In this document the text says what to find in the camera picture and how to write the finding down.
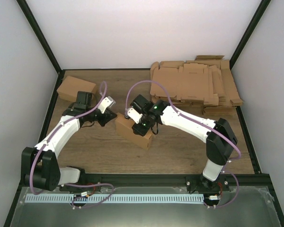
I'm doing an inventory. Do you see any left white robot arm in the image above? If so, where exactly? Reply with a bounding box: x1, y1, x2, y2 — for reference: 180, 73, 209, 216
21, 91, 117, 191

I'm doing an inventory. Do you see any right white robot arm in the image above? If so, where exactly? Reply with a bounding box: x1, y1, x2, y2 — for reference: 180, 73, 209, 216
125, 95, 238, 191

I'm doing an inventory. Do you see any folded brown cardboard box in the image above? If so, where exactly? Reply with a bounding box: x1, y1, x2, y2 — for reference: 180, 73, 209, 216
57, 76, 98, 102

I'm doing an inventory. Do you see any stack of flat cardboard blanks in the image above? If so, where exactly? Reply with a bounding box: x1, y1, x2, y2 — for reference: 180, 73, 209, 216
150, 55, 243, 115

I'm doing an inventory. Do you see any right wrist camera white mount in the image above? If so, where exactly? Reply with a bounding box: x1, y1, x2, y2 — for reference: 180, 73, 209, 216
125, 107, 143, 124

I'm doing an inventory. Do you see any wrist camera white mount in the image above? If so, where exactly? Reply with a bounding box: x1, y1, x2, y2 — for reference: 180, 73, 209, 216
125, 107, 143, 124
98, 96, 115, 114

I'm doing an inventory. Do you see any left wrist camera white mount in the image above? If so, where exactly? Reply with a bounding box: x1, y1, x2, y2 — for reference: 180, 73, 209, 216
98, 96, 115, 114

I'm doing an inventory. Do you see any black aluminium frame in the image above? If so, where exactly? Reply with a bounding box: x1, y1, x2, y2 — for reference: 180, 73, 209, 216
17, 0, 284, 227

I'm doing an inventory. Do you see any light blue slotted cable duct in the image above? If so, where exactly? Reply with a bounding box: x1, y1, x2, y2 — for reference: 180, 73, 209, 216
25, 193, 204, 204

